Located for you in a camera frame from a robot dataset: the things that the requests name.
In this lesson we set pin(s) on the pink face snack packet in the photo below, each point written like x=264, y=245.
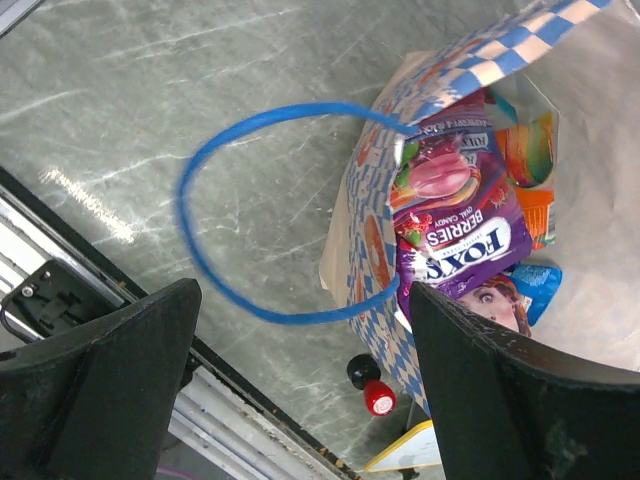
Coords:
x=498, y=300

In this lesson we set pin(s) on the small whiteboard yellow frame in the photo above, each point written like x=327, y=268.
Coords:
x=417, y=448

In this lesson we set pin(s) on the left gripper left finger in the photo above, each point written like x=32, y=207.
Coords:
x=100, y=385

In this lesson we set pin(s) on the blue fruit candy bag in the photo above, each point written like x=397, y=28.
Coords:
x=536, y=286

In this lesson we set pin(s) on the blue checkered paper bag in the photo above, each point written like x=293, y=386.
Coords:
x=578, y=59

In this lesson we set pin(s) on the purple Fox's candy bag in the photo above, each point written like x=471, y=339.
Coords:
x=455, y=213

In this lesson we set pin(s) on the orange snack box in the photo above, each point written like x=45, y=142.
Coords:
x=530, y=154

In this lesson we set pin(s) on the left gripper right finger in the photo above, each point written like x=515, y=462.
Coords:
x=505, y=406

